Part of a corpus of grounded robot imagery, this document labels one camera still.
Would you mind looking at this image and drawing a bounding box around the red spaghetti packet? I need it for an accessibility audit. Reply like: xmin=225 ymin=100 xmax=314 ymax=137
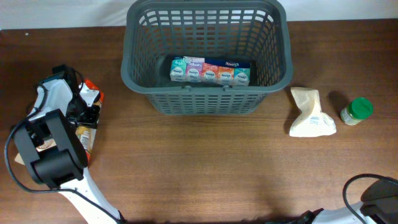
xmin=75 ymin=80 xmax=104 ymax=161

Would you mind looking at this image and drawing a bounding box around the grey plastic shopping basket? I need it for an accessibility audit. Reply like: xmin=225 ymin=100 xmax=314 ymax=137
xmin=121 ymin=0 xmax=293 ymax=115

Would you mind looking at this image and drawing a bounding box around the tissue multipack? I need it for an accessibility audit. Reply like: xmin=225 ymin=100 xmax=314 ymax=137
xmin=170 ymin=56 xmax=251 ymax=86

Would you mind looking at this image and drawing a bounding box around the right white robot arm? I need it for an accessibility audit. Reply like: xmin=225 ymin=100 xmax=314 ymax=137
xmin=293 ymin=174 xmax=397 ymax=224

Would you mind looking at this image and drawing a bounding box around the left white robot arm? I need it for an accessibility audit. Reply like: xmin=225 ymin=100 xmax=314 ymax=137
xmin=6 ymin=65 xmax=125 ymax=223

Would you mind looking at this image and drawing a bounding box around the brown white snack bag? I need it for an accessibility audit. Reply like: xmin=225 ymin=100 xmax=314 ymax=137
xmin=14 ymin=136 xmax=57 ymax=166

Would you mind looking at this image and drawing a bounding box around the beige paper pouch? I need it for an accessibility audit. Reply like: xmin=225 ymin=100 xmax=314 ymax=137
xmin=289 ymin=87 xmax=336 ymax=138

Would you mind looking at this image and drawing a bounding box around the green lid glass jar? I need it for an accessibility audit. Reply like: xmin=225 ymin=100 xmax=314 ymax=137
xmin=340 ymin=97 xmax=374 ymax=126

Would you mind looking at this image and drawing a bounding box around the left black cable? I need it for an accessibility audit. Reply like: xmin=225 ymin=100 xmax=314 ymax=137
xmin=4 ymin=70 xmax=122 ymax=224

